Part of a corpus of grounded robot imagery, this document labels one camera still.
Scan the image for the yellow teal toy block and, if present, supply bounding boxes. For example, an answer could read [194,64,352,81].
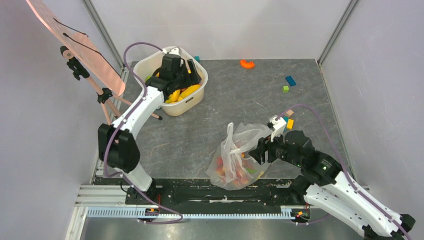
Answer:
[283,116,294,131]

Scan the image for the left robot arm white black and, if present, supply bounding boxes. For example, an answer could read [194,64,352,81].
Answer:
[98,47,208,204]

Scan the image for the purple cable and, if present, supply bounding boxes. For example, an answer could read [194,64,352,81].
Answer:
[102,42,184,225]
[276,103,413,240]

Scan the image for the white plastic basket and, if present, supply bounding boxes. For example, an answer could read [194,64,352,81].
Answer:
[133,46,209,117]

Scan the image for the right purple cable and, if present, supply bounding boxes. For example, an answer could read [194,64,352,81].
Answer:
[276,103,413,240]

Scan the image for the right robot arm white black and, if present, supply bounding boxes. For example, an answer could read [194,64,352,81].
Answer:
[247,130,416,240]

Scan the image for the green toy cube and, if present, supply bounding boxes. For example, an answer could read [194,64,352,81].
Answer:
[282,86,290,93]

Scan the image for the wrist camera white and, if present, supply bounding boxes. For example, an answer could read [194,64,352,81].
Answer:
[162,46,182,58]
[267,115,287,142]

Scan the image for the yellow fake banana bunch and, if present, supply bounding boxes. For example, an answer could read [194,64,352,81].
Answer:
[165,89,181,104]

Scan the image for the clear plastic bag of fruits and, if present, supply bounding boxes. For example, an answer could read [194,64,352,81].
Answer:
[206,122,272,191]

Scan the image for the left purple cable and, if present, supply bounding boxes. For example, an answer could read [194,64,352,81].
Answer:
[102,42,184,225]

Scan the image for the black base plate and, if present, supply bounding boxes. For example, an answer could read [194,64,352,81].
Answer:
[125,178,323,206]

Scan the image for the orange curved toy block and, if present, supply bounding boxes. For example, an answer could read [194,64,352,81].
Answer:
[239,59,256,69]

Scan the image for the blue toy brick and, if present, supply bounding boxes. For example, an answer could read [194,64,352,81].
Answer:
[285,76,297,87]

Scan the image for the pink tripod stand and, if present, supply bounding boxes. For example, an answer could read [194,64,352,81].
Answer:
[60,45,132,125]

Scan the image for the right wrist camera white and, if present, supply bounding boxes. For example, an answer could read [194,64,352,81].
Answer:
[267,115,287,142]

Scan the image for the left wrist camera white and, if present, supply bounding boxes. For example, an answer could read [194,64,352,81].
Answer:
[162,46,182,58]

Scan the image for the wooden toy cube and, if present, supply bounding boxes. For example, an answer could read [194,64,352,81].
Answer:
[284,109,294,118]

